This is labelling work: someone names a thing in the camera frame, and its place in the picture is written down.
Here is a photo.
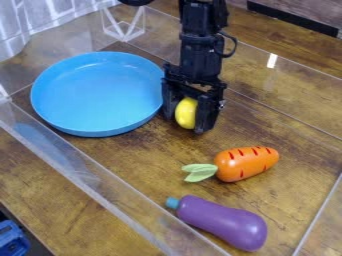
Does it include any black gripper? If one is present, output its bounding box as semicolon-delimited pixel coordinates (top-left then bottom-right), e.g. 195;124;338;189
162;33;226;134

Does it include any blue round tray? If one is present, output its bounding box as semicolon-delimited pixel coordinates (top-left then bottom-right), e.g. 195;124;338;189
31;51;163;137

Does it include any white patterned curtain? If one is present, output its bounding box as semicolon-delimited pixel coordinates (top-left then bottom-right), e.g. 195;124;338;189
0;0;119;62

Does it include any clear acrylic enclosure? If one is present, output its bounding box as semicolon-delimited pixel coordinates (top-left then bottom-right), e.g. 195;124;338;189
0;1;342;256

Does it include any purple toy eggplant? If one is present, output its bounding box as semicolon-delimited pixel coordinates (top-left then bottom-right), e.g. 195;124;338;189
166;195;267;252

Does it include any blue object at corner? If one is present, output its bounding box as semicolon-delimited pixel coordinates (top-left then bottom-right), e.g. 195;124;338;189
0;220;31;256

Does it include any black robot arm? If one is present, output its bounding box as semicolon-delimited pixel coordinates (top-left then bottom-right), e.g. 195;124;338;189
162;0;231;134

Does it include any yellow toy lemon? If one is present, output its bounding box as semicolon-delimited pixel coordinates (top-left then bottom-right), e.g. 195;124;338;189
175;97;198;129

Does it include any black bar at back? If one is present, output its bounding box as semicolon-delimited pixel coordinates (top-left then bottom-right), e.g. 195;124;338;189
247;0;339;38

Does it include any orange toy carrot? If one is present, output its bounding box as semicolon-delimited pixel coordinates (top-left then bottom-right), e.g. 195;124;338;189
182;146;279;183

